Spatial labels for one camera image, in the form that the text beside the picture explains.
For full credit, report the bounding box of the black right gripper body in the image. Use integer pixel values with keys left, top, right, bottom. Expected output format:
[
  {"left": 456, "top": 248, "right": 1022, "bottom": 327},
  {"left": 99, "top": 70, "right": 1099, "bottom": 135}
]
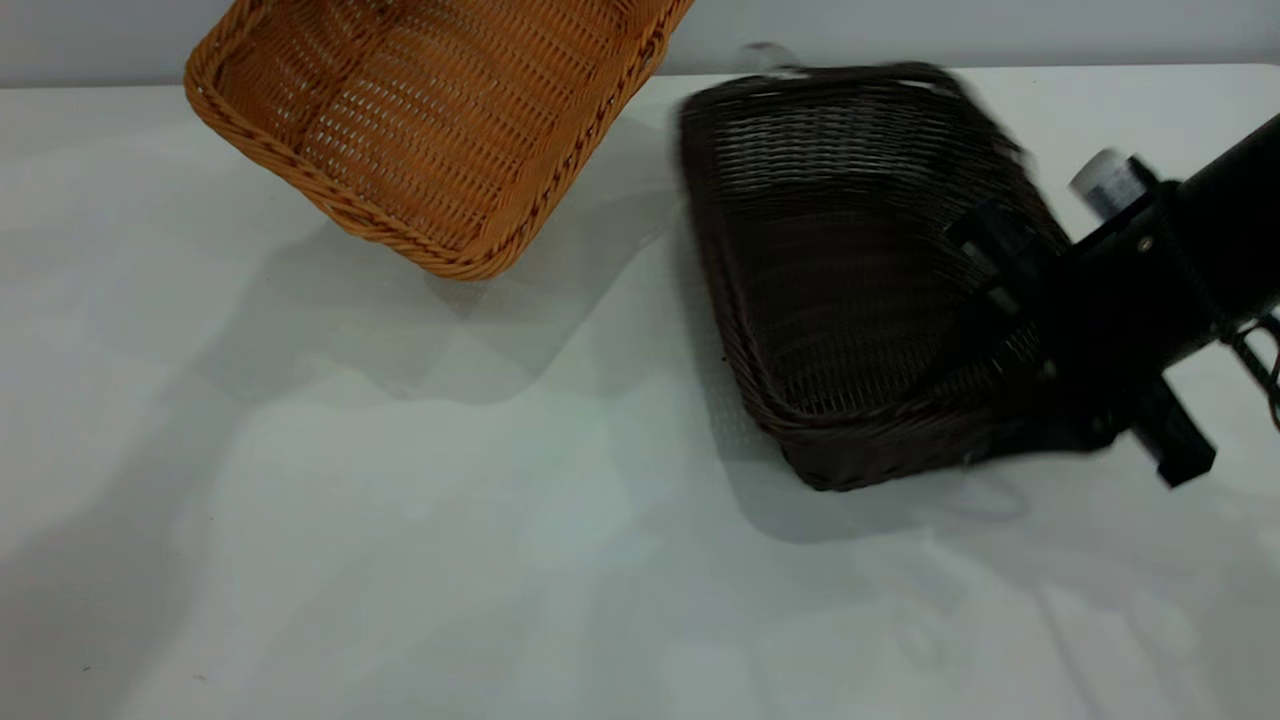
[{"left": 1035, "top": 195, "right": 1218, "bottom": 489}]

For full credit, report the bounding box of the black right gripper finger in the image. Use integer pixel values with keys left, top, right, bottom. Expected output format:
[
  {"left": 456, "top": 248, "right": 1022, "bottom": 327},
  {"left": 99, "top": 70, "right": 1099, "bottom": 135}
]
[
  {"left": 985, "top": 405, "right": 1123, "bottom": 467},
  {"left": 948, "top": 198, "right": 1063, "bottom": 323}
]

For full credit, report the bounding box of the dark brown wicker basket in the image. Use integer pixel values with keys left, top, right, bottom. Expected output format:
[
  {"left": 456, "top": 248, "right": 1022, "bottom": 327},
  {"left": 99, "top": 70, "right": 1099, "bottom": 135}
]
[{"left": 678, "top": 62, "right": 1123, "bottom": 493}]

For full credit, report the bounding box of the light brown wicker basket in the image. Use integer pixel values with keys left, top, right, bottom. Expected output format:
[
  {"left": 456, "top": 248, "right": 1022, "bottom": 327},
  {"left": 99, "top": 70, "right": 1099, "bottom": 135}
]
[{"left": 183, "top": 0, "right": 694, "bottom": 281}]

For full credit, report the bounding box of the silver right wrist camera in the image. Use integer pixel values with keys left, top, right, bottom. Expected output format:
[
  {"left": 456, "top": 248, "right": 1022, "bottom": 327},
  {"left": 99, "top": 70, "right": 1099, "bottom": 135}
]
[{"left": 1068, "top": 148, "right": 1159, "bottom": 221}]

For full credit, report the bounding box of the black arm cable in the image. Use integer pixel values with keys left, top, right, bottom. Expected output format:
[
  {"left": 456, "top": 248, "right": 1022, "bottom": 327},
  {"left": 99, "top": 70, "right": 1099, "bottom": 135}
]
[{"left": 1218, "top": 312, "right": 1280, "bottom": 433}]

